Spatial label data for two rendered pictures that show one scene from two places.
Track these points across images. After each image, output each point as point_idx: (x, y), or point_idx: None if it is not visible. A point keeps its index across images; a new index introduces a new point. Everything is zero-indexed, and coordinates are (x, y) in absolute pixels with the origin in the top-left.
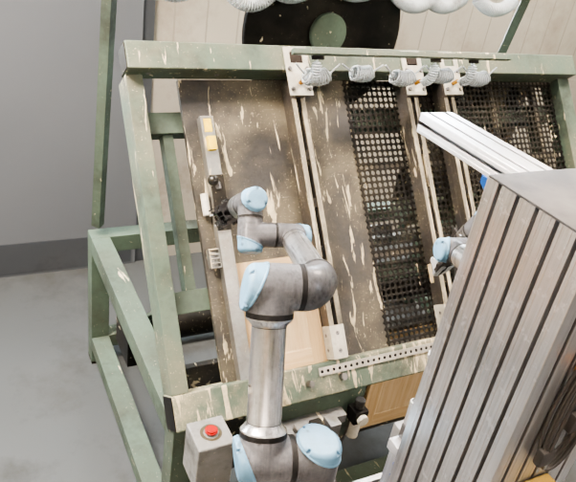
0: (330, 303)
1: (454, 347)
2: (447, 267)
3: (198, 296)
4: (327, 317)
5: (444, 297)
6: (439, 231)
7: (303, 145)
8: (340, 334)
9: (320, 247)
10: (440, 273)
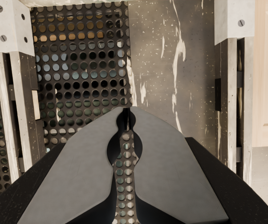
0: (241, 73)
1: None
2: (112, 186)
3: None
4: (253, 50)
5: (16, 61)
6: (15, 171)
7: None
8: (237, 20)
9: (245, 161)
10: (118, 123)
